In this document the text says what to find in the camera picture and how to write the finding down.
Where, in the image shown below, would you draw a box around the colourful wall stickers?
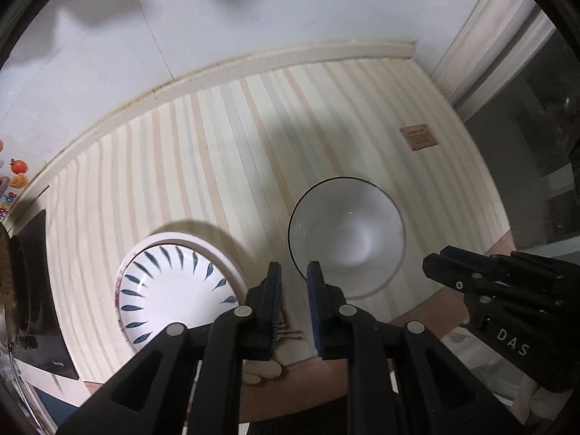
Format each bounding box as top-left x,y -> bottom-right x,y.
0,138 -> 30,220

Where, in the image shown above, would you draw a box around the glass door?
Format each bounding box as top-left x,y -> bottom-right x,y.
455,27 -> 580,254

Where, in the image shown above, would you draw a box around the white plate pink floral print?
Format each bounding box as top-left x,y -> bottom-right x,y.
117,232 -> 249,343

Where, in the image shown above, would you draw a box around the black glass stove top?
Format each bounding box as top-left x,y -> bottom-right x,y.
9,208 -> 81,381

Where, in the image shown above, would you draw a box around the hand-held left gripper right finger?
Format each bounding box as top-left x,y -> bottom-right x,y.
306,260 -> 517,435

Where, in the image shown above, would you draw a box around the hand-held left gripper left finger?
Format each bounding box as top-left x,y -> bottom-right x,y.
54,261 -> 285,435

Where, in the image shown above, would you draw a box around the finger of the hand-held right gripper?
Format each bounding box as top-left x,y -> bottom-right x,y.
422,256 -> 490,295
442,245 -> 517,277

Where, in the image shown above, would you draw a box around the steel wok with handle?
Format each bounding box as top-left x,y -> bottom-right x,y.
0,224 -> 25,354

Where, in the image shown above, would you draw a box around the white door frame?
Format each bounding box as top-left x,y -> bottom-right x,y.
428,0 -> 558,105

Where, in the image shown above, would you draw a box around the striped counter mat with cat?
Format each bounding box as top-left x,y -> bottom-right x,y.
45,54 -> 517,422

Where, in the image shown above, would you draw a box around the white bowl dark rim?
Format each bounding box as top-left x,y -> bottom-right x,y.
288,177 -> 407,300

